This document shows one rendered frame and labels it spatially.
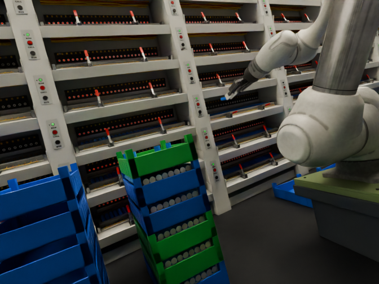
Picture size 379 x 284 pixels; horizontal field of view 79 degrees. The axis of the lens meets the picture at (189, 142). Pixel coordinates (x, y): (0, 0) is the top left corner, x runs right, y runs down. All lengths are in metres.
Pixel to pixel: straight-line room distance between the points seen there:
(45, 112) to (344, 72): 1.03
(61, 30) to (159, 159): 0.79
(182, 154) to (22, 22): 0.88
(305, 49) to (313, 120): 0.51
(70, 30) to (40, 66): 0.21
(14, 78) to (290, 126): 1.03
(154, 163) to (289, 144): 0.36
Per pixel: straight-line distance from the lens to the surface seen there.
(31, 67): 1.17
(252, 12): 1.88
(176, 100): 1.23
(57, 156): 1.09
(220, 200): 1.33
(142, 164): 0.64
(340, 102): 0.65
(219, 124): 1.33
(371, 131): 0.80
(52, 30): 1.23
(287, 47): 0.97
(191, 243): 0.72
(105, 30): 1.26
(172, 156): 0.66
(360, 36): 0.65
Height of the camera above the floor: 0.48
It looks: 2 degrees down
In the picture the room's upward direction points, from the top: 14 degrees counter-clockwise
